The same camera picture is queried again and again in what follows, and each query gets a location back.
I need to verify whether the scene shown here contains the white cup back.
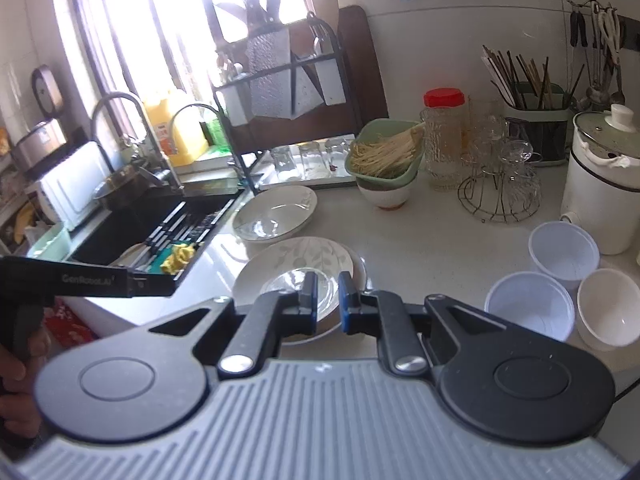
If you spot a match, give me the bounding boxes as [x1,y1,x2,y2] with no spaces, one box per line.
[529,220,601,295]

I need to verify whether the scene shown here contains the upturned drinking glass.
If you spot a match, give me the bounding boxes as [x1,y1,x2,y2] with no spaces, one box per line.
[324,136,357,175]
[298,142,324,179]
[271,145,296,182]

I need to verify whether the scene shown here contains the white cutting board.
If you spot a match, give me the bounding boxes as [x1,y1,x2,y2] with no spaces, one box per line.
[37,140,114,232]

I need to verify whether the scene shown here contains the plain white utensil holder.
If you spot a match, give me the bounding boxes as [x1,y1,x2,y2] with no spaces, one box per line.
[290,52,337,109]

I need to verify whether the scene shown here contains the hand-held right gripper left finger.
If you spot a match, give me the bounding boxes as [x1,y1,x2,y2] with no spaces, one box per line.
[147,271,319,377]

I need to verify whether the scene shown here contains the tall steel faucet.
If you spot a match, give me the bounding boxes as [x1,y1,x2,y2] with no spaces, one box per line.
[90,90,163,173]

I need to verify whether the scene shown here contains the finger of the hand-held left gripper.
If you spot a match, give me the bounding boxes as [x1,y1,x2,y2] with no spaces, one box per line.
[126,269,177,297]

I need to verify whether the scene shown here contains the wall utensil rail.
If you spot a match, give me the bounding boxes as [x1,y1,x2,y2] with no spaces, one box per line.
[567,0,640,54]

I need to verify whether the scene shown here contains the yellow cloth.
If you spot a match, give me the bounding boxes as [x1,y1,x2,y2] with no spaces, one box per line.
[160,242,199,276]

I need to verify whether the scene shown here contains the mint green box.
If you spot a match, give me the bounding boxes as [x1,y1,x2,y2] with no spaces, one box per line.
[24,222,71,262]

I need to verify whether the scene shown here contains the red printed cloth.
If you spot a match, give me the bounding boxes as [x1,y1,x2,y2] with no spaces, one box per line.
[44,299,102,352]

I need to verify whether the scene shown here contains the clear glass cup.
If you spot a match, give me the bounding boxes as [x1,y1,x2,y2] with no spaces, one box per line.
[499,139,542,202]
[467,112,508,163]

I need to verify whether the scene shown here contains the black kitchen sink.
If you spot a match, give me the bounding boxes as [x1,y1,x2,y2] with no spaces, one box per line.
[69,186,247,282]

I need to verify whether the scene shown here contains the textured white utensil holder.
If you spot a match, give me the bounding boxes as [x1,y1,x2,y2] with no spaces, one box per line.
[245,27,294,119]

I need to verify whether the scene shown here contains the short steel faucet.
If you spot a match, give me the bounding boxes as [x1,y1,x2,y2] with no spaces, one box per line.
[169,103,237,162]

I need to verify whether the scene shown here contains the green chopstick holder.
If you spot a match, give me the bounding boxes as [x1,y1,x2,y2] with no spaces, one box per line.
[502,82,576,167]

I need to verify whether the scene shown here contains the white glass tray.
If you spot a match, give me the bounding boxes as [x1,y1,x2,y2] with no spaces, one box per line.
[257,144,359,192]

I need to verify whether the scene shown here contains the roll-up sink drain rack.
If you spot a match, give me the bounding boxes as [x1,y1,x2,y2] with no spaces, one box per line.
[116,199,237,279]

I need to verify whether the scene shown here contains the black dish rack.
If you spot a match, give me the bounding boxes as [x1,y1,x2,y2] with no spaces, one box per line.
[209,11,362,197]

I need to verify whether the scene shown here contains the brown cutting board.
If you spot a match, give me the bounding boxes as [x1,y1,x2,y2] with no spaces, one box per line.
[336,5,390,122]

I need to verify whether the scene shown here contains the set of kitchen knives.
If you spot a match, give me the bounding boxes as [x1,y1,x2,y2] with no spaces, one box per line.
[244,0,292,37]

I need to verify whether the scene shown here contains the steel pot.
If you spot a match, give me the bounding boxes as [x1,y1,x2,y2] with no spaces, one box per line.
[92,159,174,212]

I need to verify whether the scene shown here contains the hanging black utensils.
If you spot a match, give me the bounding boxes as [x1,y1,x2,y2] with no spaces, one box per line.
[570,9,587,49]

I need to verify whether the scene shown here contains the green plastic bottle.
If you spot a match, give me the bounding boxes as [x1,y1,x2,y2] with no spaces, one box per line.
[202,109,234,157]

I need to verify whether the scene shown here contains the white electric cooking pot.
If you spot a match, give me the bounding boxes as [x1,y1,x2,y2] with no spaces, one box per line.
[559,104,640,256]

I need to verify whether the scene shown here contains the pale dry noodles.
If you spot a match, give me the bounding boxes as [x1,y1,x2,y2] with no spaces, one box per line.
[350,126,424,177]

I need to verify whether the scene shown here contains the round wall clock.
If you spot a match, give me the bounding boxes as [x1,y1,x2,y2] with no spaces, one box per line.
[31,64,66,114]

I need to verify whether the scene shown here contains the hanging metal spoons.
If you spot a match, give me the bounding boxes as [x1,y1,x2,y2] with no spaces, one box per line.
[584,7,627,112]

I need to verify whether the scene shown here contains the red lid glass jar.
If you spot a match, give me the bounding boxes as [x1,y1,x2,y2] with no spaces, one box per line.
[420,88,467,192]

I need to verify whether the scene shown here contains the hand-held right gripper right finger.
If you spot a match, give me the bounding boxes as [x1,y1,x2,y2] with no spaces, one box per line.
[338,271,502,377]

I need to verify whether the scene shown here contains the white bowl with brown foot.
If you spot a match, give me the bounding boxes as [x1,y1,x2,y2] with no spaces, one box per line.
[356,169,419,210]

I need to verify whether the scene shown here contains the person's left hand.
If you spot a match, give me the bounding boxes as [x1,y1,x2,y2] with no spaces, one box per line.
[0,342,44,444]

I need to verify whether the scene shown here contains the wooden spatula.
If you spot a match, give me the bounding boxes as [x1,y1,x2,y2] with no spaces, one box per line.
[310,0,341,57]

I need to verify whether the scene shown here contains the white plastic bowl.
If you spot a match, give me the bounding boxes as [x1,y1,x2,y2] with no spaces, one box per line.
[484,272,576,357]

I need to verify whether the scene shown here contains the green plastic colander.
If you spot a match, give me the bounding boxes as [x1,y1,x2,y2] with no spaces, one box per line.
[345,118,427,183]

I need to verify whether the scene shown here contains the wire cup rack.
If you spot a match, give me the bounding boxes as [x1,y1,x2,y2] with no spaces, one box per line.
[457,157,543,224]

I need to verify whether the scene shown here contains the leaf print white plate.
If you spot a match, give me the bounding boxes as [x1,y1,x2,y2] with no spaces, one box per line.
[232,236,355,322]
[232,185,319,244]

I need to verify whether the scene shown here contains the yellow oil bottle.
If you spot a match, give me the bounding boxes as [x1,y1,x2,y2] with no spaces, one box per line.
[143,88,209,167]

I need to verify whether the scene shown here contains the silver rice cooker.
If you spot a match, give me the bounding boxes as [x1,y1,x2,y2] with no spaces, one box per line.
[10,118,69,177]

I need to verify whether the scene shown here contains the white ceramic bowl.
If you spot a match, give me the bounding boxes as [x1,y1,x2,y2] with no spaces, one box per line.
[576,268,640,352]

